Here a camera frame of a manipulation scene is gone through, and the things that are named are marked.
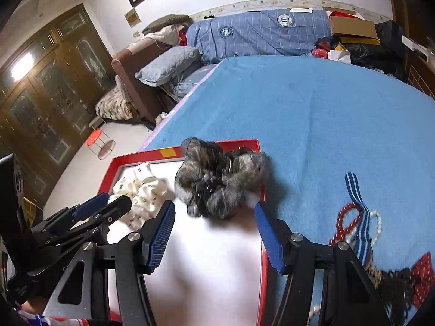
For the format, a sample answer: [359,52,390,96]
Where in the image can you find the red bead bracelet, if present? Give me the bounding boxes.
[329,202,366,247]

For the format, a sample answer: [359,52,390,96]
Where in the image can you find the purple floral bed sheet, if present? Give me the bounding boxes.
[139,64,221,151]

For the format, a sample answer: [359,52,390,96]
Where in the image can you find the cream cloth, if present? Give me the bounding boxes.
[146,25,186,46]

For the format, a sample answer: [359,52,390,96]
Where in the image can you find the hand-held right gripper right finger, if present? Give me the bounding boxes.
[254,201,391,326]

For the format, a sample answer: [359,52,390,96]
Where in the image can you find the brown folded blanket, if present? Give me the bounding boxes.
[142,14,194,36]

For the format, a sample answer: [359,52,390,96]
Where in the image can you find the white paper bag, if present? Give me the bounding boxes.
[328,49,352,64]

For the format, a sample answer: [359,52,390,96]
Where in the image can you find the cream patterned scrunchie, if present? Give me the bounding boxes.
[108,162,169,230]

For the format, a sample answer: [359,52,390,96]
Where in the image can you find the red-rimmed white tray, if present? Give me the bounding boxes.
[97,139,289,326]

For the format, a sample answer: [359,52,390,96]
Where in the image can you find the dark brown scrunchie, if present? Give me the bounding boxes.
[369,267,417,313]

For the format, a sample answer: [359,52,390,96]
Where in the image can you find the person's left forearm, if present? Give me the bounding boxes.
[12,295,121,326]

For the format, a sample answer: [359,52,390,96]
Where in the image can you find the grey-brown sheer scrunchie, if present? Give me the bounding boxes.
[174,137,270,220]

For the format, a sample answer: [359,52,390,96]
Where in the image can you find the small yellow wall picture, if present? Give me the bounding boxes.
[124,8,141,28]

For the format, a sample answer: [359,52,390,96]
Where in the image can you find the red polka-dot bow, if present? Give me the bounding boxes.
[409,253,435,309]

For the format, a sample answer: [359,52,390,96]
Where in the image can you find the wooden wardrobe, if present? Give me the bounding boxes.
[0,3,114,208]

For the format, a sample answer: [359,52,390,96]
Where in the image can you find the cardboard box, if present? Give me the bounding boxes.
[323,6,380,41]

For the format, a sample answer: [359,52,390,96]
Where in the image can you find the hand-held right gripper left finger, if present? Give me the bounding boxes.
[42,200,176,326]

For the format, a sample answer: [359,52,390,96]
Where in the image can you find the blue striped strap watch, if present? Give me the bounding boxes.
[345,173,374,267]

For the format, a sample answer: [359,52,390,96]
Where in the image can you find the black plastic bag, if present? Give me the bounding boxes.
[350,20,408,75]

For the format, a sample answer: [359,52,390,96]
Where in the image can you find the blue plaid quilt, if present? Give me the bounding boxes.
[186,8,332,64]

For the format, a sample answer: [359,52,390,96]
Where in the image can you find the wooden headboard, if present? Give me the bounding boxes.
[387,0,435,99]

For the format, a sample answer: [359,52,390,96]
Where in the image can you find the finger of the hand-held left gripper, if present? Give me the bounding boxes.
[25,196,132,277]
[31,192,110,245]

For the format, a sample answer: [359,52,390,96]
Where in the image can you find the brown and white patterned blanket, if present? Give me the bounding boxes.
[95,75,136,121]

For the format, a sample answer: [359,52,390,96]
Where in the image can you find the brown sofa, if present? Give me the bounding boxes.
[111,37,177,123]

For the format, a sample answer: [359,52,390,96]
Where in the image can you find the white pearl bracelet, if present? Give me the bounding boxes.
[369,211,383,245]

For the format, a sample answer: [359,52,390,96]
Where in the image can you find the red round stool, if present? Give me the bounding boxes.
[86,128,116,161]

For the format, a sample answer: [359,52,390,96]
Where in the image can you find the grey pillow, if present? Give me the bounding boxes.
[135,46,203,87]

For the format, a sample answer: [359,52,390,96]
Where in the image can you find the blue-grey pillow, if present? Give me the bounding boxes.
[160,63,218,101]

